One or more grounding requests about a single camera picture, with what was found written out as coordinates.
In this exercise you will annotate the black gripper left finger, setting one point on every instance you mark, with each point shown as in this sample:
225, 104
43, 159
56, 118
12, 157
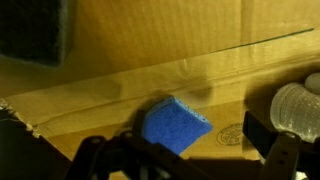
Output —
100, 153

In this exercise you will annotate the dark grey felt eraser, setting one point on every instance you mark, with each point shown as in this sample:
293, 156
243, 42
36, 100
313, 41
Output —
30, 30

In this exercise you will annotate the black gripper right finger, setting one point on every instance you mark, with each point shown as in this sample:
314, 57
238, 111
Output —
261, 131

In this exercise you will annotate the large cardboard box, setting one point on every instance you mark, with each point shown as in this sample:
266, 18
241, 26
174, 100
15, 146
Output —
166, 50

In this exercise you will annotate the white terry towel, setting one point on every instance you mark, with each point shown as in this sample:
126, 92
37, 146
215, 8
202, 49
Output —
296, 110

